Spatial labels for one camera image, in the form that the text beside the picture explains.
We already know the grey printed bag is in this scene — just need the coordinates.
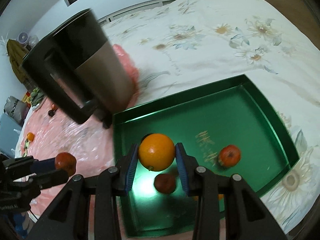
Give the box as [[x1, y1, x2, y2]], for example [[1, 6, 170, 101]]
[[4, 96, 29, 124]]

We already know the large orange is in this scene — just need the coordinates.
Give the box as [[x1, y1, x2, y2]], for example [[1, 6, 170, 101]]
[[138, 133, 176, 172], [192, 194, 224, 201]]

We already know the red apple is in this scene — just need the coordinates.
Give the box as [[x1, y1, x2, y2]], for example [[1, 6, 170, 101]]
[[153, 173, 176, 194], [218, 145, 241, 168], [55, 152, 76, 177], [51, 104, 58, 111]]

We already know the olive green hanging coat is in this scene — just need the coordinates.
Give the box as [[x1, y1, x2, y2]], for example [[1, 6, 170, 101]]
[[7, 39, 29, 83]]

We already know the pile of green leaves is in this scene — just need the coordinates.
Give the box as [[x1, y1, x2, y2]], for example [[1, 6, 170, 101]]
[[30, 87, 46, 106]]

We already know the black copper electric kettle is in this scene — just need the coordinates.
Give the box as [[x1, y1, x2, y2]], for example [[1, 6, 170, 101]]
[[22, 9, 135, 128]]

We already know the bok choy leaf upper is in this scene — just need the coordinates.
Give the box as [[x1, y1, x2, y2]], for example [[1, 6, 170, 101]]
[[24, 140, 30, 151]]

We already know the dark plum back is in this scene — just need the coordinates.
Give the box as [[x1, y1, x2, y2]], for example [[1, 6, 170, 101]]
[[48, 110, 55, 117]]

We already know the lone orange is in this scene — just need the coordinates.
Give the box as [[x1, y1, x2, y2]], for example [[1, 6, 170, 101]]
[[27, 132, 35, 141]]

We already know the floral bed quilt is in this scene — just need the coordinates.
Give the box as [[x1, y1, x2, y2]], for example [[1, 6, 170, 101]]
[[103, 0, 319, 232]]

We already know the pink plastic sheet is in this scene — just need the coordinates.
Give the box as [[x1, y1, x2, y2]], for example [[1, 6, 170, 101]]
[[15, 99, 114, 177]]

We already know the green metal tray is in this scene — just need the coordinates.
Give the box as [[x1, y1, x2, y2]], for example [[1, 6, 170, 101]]
[[113, 75, 299, 238]]

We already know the small white fan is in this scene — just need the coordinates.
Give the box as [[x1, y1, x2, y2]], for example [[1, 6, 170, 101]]
[[17, 32, 29, 46]]

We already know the light blue suitcase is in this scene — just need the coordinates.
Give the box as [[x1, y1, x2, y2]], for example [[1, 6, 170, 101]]
[[0, 113, 22, 158]]

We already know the wooden headboard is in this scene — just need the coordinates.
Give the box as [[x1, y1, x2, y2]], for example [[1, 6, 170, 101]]
[[265, 0, 319, 48]]

